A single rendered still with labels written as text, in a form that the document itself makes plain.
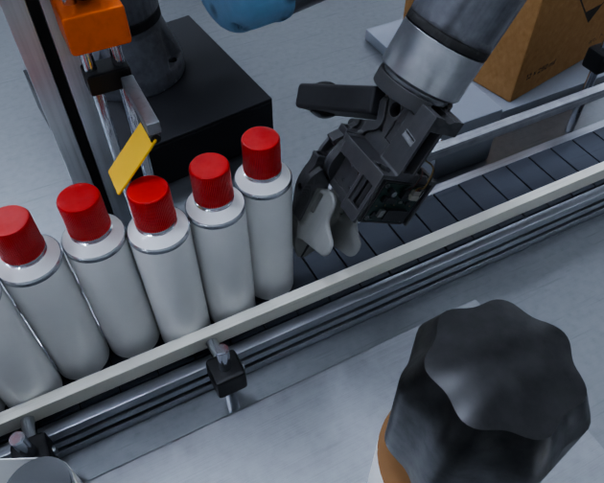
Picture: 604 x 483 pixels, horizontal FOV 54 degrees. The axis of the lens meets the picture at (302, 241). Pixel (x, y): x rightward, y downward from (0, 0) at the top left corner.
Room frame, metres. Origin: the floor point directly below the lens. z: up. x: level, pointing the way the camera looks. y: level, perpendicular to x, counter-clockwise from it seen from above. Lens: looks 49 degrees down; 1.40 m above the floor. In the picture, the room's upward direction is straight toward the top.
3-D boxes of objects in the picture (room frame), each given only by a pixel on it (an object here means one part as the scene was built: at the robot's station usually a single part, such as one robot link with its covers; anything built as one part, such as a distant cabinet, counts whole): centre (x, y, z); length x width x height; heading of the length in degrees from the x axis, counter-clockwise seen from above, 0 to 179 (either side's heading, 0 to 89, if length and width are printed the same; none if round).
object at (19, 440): (0.20, 0.23, 0.89); 0.06 x 0.03 x 0.12; 27
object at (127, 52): (0.76, 0.25, 0.95); 0.15 x 0.15 x 0.10
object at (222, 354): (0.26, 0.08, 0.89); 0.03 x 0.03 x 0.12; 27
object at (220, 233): (0.35, 0.07, 0.98); 0.05 x 0.05 x 0.20
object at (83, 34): (0.38, 0.14, 1.04); 0.10 x 0.04 x 0.33; 27
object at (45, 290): (0.29, 0.22, 0.98); 0.05 x 0.05 x 0.20
